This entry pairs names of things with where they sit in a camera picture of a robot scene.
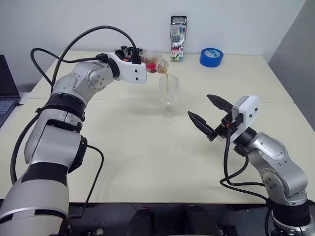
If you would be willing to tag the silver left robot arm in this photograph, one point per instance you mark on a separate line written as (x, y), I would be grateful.
(49, 137)

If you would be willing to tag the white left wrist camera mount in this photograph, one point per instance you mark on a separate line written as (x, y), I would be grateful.
(130, 71)

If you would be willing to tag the clear wine glass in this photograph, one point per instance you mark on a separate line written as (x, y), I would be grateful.
(168, 86)

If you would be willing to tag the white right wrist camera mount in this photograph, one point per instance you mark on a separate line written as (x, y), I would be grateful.
(248, 108)

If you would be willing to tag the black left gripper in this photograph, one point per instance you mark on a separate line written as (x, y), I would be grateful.
(128, 54)

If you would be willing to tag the clear bottle with brown drink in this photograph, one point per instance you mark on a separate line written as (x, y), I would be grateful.
(158, 64)

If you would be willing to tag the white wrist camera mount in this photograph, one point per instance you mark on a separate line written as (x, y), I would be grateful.
(130, 71)
(248, 108)

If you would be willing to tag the marker pen pack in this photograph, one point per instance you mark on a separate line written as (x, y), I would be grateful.
(178, 37)

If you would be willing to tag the dark laptop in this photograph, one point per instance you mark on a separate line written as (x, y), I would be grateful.
(6, 93)

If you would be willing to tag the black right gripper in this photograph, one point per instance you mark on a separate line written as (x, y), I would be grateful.
(227, 125)

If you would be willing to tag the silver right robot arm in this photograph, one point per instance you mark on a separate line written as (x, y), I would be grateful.
(278, 167)

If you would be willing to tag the blue tape roll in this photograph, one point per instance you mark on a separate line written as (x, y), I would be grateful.
(211, 57)

